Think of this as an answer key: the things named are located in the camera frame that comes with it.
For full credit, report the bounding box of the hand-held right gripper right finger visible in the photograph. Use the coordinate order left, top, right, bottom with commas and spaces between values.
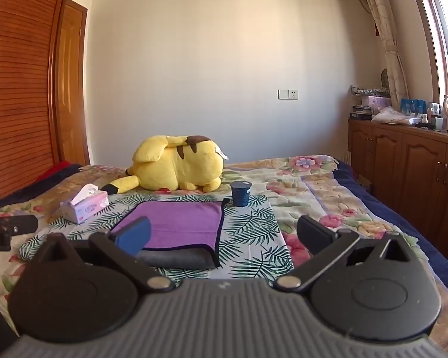
275, 214, 416, 292

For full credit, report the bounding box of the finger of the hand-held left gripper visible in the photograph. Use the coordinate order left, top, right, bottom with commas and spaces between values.
0, 214, 39, 236

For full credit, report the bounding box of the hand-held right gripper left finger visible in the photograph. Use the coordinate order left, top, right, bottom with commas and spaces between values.
33, 216, 175, 294

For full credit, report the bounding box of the purple towel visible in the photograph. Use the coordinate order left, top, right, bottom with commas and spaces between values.
112, 199, 227, 251

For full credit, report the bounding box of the grey towel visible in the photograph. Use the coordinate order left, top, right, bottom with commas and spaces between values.
136, 245, 219, 270

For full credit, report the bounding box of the tissue box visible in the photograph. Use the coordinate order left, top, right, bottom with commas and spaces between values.
60, 184, 110, 225

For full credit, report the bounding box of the leaf-print cloth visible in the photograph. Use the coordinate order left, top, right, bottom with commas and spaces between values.
19, 192, 295, 280

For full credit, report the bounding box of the red cloth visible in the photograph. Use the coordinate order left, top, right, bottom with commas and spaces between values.
33, 161, 83, 184

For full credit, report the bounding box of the yellow plush toy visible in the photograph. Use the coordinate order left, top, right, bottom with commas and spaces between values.
101, 134, 229, 195

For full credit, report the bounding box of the dark blue blanket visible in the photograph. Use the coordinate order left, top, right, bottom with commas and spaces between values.
336, 160, 448, 295

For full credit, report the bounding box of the dark blue cup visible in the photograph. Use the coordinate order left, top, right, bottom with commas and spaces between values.
230, 181, 253, 207

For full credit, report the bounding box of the wooden cabinet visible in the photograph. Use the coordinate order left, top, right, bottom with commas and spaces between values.
347, 117, 448, 265

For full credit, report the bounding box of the stack of black boxes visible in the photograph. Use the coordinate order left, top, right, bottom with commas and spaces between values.
350, 105, 374, 121

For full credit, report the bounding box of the white crumpled cloth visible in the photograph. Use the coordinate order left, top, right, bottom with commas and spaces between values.
371, 106, 416, 124

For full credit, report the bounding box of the wooden door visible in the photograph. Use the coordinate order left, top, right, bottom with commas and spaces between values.
56, 0, 91, 166

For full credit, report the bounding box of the slatted wooden wardrobe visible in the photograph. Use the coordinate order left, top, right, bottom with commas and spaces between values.
0, 0, 75, 200

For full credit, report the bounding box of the purple box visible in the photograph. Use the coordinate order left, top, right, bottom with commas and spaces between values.
360, 96, 391, 107

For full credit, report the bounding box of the folded floral cloth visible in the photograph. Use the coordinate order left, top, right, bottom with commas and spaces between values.
350, 84, 391, 97

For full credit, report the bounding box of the blue box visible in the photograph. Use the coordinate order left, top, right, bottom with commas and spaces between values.
401, 98, 427, 117

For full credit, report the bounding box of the patterned cream curtain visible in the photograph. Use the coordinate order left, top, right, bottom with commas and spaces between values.
355, 0, 410, 110

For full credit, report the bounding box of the wooden window frame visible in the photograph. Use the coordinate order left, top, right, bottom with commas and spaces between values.
405, 0, 448, 102

